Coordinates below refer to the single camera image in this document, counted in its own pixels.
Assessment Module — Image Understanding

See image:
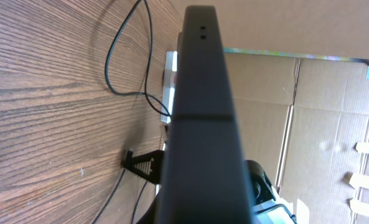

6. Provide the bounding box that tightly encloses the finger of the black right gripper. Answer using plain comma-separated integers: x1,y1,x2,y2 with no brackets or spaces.
123,150,164,184

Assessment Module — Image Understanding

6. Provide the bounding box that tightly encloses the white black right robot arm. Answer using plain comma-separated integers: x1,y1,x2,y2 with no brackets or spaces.
123,150,297,223

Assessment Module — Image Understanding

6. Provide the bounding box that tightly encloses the blue Galaxy smartphone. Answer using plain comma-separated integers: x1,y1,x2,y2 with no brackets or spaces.
156,6,253,223

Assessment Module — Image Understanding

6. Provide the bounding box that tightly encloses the white power strip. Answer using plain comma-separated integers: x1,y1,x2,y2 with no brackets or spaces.
162,51,178,114

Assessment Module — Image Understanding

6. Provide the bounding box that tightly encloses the black USB charging cable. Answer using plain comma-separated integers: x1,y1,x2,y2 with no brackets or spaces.
92,0,172,224

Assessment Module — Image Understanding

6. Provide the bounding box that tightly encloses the cardboard backdrop panel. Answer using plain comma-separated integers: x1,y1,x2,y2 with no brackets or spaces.
168,0,369,224

